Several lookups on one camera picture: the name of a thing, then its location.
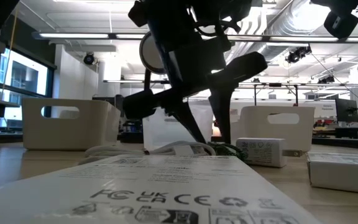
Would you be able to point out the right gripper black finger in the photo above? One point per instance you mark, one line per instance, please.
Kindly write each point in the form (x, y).
(342, 26)

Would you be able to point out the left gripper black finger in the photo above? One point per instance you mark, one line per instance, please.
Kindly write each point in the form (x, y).
(225, 93)
(141, 104)

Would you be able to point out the white wall charger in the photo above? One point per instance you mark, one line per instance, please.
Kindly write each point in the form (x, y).
(261, 152)

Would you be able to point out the white printed box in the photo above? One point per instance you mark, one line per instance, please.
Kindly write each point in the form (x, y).
(343, 174)
(166, 186)

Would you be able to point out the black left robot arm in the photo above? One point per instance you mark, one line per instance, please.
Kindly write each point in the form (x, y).
(179, 15)

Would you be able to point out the clear plastic bin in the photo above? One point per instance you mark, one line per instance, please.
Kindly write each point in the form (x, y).
(160, 130)

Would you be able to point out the white plastic bin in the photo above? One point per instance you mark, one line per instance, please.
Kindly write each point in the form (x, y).
(275, 133)

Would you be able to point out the black desk lamp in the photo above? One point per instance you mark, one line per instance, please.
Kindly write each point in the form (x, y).
(149, 53)

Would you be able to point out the black round ceiling spotlight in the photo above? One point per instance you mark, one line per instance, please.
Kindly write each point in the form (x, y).
(89, 58)

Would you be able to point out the small black computer monitor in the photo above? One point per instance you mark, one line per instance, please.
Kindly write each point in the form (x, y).
(346, 110)

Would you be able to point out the long ceiling light strip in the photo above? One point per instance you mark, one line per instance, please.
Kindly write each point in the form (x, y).
(73, 35)

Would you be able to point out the dark cluttered work desk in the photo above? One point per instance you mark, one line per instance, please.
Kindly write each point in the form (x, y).
(337, 132)

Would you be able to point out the large glass window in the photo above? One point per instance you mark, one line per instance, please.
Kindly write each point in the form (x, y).
(23, 74)

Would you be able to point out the black frame stand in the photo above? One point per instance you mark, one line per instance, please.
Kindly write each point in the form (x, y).
(275, 84)

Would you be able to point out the black ceiling camera rig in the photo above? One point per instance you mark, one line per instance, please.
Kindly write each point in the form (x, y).
(297, 54)

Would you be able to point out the silver ventilation duct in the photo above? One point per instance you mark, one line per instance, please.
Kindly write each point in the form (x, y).
(278, 25)

